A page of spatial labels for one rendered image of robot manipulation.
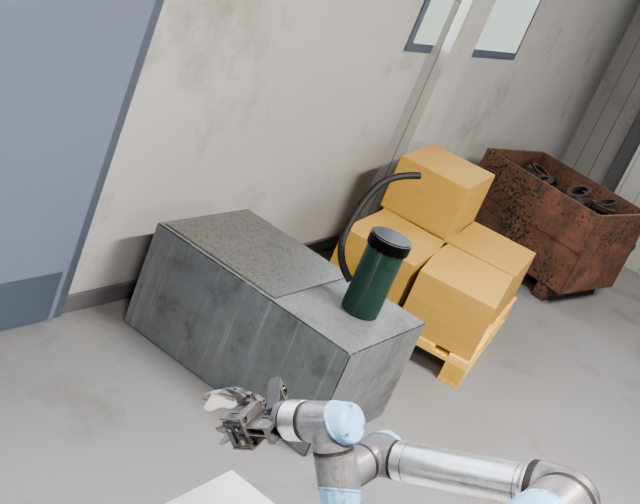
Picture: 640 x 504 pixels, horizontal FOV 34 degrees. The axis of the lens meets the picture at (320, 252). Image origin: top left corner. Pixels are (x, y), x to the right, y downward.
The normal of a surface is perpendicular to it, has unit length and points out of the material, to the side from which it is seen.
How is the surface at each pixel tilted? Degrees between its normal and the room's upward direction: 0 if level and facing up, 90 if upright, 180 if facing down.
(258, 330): 90
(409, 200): 90
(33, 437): 0
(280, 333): 90
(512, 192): 90
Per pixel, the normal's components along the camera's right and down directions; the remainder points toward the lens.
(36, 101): 0.77, 0.49
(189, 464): 0.37, -0.86
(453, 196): -0.41, 0.19
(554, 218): -0.65, 0.04
